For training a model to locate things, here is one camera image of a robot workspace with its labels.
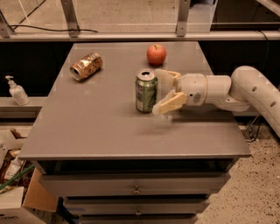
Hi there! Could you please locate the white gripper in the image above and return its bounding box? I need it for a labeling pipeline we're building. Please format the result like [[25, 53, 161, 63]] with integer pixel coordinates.
[[152, 69, 207, 116]]

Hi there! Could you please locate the green soda can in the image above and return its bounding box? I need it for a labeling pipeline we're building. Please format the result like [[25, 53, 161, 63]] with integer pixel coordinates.
[[135, 69, 158, 113]]

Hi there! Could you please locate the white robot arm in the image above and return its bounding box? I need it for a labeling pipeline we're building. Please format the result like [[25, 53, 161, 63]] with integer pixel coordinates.
[[152, 66, 280, 136]]

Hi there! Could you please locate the gold dented soda can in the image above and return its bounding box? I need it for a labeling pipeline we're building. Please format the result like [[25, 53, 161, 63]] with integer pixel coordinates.
[[70, 52, 103, 81]]

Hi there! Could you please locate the red apple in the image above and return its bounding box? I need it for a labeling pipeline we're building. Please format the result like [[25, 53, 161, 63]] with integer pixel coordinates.
[[146, 44, 167, 66]]

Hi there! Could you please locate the grey drawer cabinet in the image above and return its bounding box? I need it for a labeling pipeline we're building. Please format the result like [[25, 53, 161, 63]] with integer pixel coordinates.
[[20, 43, 250, 224]]

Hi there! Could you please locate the top grey drawer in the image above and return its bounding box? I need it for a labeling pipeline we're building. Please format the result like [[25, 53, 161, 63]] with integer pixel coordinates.
[[39, 172, 230, 197]]

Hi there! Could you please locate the grey drawer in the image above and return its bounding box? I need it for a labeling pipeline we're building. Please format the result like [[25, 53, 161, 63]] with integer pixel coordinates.
[[39, 172, 230, 197], [64, 197, 209, 215]]

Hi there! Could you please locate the middle grey drawer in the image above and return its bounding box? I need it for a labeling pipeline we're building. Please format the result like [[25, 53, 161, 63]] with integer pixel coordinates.
[[64, 197, 209, 215]]

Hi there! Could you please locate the white pump sanitizer bottle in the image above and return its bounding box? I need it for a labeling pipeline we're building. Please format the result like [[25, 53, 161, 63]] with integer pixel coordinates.
[[5, 75, 30, 106]]

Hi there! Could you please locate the cardboard box with clutter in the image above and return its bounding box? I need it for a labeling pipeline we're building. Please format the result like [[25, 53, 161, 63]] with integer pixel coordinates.
[[0, 129, 58, 224]]

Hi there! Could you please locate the green stick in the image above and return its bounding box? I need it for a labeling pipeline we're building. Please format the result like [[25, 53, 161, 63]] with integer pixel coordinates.
[[0, 164, 35, 190]]

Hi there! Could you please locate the black cable at right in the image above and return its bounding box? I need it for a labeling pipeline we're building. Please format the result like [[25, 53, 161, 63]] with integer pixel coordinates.
[[245, 115, 262, 144]]

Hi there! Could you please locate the black floor cable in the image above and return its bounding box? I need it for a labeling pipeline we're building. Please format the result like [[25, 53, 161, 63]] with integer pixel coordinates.
[[8, 24, 100, 34]]

